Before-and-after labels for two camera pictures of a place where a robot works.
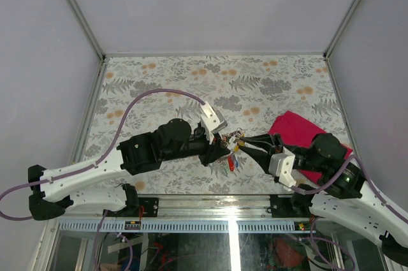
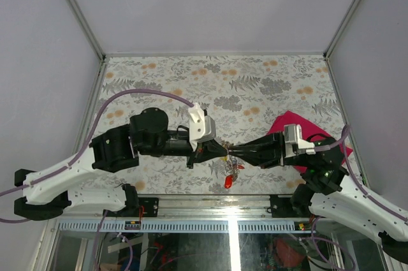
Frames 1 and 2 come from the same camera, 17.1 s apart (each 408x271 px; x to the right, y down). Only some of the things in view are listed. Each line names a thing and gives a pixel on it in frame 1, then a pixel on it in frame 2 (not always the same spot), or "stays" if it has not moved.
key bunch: x=233 y=141 → x=232 y=166
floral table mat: x=237 y=96 stays
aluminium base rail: x=247 y=214 stays
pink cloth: x=298 y=132 stays
